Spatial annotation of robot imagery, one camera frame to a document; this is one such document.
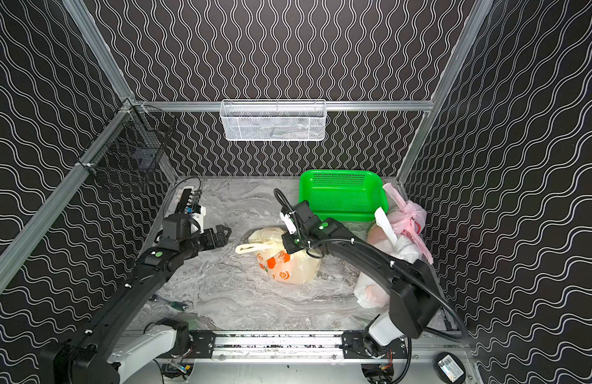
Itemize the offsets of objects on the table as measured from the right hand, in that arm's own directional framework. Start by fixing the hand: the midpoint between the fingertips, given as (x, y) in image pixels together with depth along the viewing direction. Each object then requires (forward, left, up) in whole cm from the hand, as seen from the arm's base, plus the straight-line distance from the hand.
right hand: (287, 240), depth 82 cm
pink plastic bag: (+9, -43, +1) cm, 44 cm away
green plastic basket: (+33, -29, -13) cm, 46 cm away
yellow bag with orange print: (-4, +5, -7) cm, 9 cm away
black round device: (-34, -48, -14) cm, 61 cm away
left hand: (+1, +20, +5) cm, 21 cm away
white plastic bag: (-13, -28, -11) cm, 33 cm away
